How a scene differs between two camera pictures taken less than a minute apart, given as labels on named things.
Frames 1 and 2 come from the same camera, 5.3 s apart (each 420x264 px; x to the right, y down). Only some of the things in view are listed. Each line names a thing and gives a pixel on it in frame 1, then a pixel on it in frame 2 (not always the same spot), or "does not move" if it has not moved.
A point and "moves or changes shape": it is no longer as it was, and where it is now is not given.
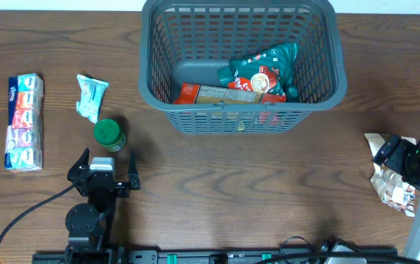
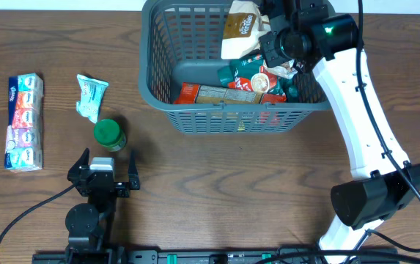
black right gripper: (396, 156) to (270, 47)
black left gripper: (123, 190) does not move
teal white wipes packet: (91, 94) does not move
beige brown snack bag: (389, 183) moves or changes shape
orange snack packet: (195, 94) does not move
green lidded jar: (108, 134) does not move
